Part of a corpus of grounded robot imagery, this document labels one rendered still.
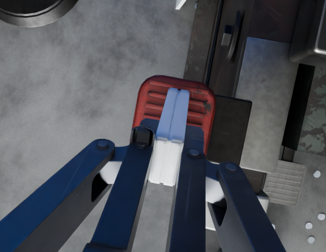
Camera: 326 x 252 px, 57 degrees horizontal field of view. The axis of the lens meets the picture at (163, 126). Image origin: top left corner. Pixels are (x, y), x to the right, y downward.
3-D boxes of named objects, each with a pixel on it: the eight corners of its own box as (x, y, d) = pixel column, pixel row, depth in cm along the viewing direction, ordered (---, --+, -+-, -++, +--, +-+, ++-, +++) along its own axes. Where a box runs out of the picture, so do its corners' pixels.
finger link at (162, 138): (161, 185, 17) (147, 183, 17) (172, 125, 23) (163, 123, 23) (169, 140, 15) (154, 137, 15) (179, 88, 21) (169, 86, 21)
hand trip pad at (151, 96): (196, 159, 30) (202, 177, 23) (137, 147, 31) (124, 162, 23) (209, 90, 30) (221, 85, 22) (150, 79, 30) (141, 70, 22)
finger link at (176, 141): (169, 140, 15) (184, 142, 15) (179, 88, 21) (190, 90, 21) (161, 185, 17) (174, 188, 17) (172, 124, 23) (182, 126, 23)
